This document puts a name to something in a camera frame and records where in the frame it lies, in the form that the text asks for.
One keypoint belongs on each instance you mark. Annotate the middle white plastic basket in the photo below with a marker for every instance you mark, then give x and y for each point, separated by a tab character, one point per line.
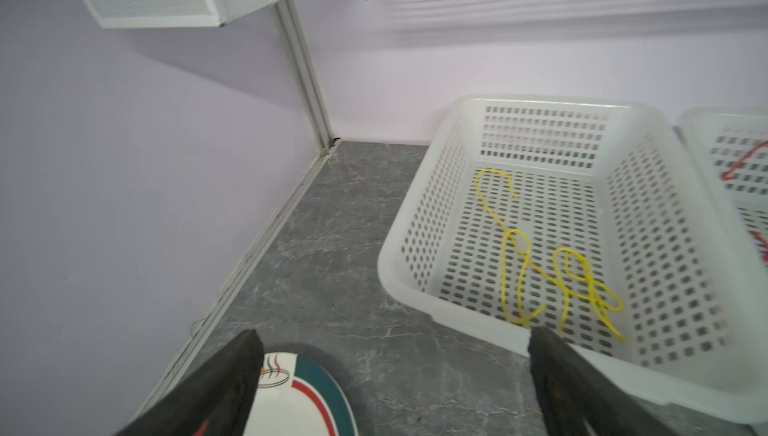
728	147

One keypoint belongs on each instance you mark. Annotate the green rimmed white plate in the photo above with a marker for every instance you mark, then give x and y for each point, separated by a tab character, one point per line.
297	396

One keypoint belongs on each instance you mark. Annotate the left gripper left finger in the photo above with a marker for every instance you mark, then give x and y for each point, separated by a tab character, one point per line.
216	399

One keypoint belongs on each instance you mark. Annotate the left white plastic basket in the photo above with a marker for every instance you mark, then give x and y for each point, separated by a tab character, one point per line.
589	218

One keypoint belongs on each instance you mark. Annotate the white plastic basket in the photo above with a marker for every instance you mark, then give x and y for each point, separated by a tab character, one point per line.
728	147
589	218

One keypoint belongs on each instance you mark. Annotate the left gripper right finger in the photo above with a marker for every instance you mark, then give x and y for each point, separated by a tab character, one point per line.
577	399

